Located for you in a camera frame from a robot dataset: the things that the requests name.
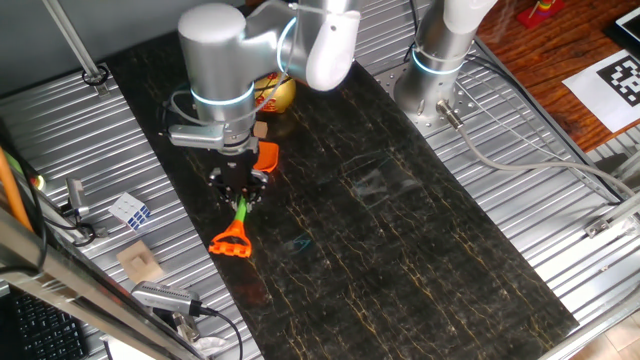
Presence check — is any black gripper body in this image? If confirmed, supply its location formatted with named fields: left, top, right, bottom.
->
left=222, top=152, right=260, bottom=190

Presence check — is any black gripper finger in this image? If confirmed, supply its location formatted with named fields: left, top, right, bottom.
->
left=208, top=168, right=240, bottom=204
left=244, top=169, right=270, bottom=205

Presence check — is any orange toy shovel green shaft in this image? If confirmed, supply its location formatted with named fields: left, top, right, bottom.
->
left=208, top=141, right=280, bottom=259

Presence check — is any golden piggy bank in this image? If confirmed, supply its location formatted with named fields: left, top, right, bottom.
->
left=253, top=72, right=297, bottom=114

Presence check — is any rubiks cube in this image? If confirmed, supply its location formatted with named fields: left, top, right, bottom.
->
left=108, top=191, right=153, bottom=233

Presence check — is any wooden house shaped block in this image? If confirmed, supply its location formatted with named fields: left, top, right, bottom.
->
left=115, top=240, right=165, bottom=284

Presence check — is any black marble pattern mat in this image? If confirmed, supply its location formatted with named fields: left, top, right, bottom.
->
left=104, top=29, right=581, bottom=360

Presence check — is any crumpled white tissue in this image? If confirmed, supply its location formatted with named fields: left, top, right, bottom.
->
left=192, top=335, right=229, bottom=357

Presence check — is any aluminium pole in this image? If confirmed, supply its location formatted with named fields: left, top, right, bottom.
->
left=42, top=0, right=110, bottom=97

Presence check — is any orange pole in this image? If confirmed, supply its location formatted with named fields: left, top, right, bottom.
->
left=0, top=147, right=34, bottom=234

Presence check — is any black keyboard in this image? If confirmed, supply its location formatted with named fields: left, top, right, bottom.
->
left=0, top=289, right=90, bottom=360

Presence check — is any red stacking toy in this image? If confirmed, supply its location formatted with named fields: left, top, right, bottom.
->
left=516, top=0, right=567, bottom=30

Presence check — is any white paper with marker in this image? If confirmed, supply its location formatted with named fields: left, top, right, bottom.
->
left=562, top=48, right=640, bottom=134

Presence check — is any white tablet device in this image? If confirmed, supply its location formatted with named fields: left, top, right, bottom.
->
left=603, top=5, right=640, bottom=47

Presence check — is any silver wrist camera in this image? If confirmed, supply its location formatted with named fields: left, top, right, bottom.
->
left=167, top=123, right=226, bottom=150

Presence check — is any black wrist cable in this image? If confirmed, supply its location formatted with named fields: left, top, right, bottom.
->
left=158, top=89, right=176, bottom=137

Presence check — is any large silver camera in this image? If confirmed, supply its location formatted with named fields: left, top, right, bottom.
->
left=130, top=280, right=205, bottom=318

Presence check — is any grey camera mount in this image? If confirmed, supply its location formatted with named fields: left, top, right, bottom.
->
left=59, top=204, right=109, bottom=241

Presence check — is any long black camera cable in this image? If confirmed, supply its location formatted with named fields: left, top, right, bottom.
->
left=199, top=305, right=245, bottom=360

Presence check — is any small silver camera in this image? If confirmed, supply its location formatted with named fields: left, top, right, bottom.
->
left=64, top=177, right=92, bottom=220

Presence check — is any black rubber ring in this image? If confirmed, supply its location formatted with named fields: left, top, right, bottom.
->
left=81, top=64, right=110, bottom=87

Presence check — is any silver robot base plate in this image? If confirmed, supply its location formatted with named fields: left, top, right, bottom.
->
left=372, top=44, right=481, bottom=139

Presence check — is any metal frame beam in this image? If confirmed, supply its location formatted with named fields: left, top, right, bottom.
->
left=0, top=207, right=206, bottom=360

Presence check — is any black hanging cable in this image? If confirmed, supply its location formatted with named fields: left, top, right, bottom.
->
left=0, top=119, right=49, bottom=276

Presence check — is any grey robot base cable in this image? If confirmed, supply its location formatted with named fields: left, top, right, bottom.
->
left=436, top=98, right=640, bottom=200

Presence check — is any aluminium bracket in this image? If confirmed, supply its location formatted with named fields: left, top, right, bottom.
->
left=583, top=192, right=640, bottom=240

